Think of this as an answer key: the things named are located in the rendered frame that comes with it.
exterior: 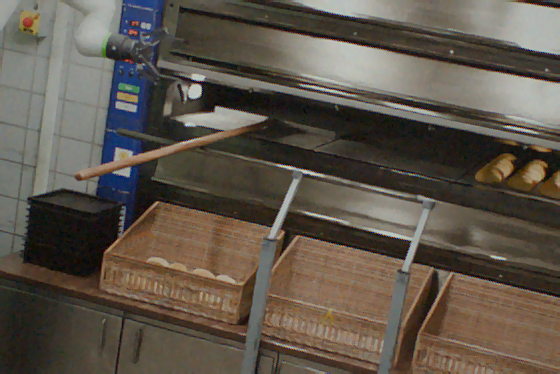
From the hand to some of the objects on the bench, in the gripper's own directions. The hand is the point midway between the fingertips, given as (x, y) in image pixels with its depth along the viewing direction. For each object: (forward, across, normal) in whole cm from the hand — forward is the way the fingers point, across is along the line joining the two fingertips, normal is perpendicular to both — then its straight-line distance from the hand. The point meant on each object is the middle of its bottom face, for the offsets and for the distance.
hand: (179, 60), depth 428 cm
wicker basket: (+6, +91, -30) cm, 96 cm away
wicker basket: (+127, +91, -29) cm, 159 cm away
